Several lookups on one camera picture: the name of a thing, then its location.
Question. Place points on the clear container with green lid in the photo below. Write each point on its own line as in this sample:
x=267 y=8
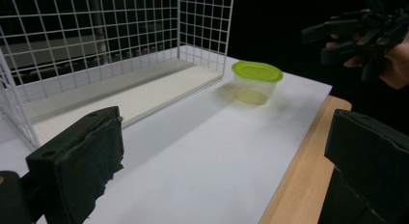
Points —
x=256 y=72

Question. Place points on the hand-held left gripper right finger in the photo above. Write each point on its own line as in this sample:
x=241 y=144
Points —
x=369 y=166

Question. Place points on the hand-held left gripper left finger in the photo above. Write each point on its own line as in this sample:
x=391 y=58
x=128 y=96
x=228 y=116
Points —
x=80 y=159

